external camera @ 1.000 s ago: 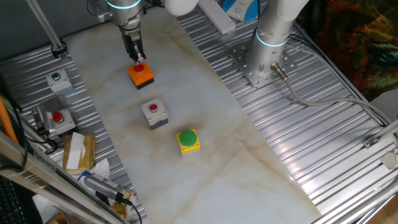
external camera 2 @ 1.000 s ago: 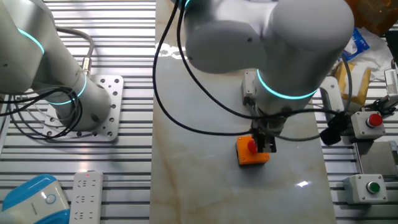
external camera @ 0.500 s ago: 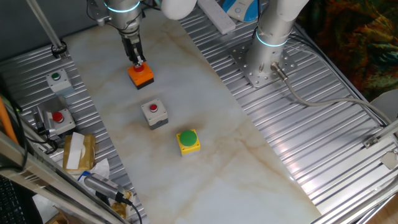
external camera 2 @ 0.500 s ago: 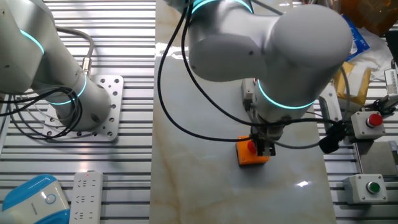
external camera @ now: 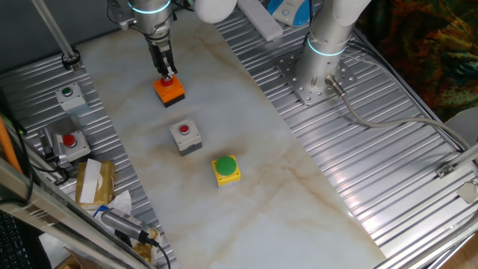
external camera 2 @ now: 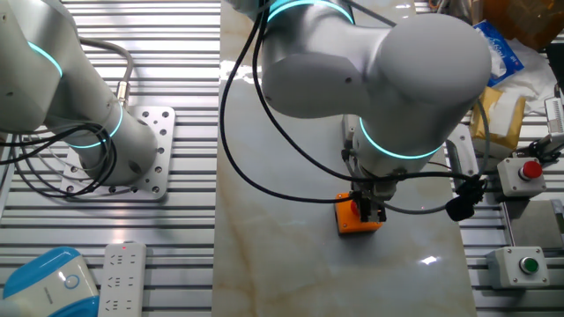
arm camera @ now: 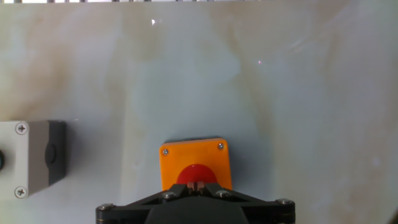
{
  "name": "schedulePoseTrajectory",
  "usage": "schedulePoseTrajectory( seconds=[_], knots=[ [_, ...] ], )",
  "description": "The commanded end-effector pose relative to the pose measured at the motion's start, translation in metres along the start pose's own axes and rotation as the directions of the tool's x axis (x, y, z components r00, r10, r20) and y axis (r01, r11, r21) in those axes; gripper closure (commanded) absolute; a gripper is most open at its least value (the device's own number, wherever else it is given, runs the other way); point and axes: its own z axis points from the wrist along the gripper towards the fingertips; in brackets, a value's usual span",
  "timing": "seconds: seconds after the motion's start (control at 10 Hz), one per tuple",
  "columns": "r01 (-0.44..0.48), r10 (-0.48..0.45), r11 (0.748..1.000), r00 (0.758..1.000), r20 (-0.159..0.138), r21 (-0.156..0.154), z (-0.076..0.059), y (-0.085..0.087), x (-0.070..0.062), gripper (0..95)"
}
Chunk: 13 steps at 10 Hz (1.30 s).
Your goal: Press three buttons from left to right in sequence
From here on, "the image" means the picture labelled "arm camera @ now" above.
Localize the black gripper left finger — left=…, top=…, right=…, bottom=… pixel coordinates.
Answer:
left=95, top=182, right=197, bottom=224

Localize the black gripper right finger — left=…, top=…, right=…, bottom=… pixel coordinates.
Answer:
left=196, top=182, right=296, bottom=224

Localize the orange box red mushroom button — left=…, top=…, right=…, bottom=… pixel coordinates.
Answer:
left=159, top=136, right=233, bottom=192

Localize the grey box red button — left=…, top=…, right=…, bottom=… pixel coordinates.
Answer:
left=0, top=119, right=67, bottom=200

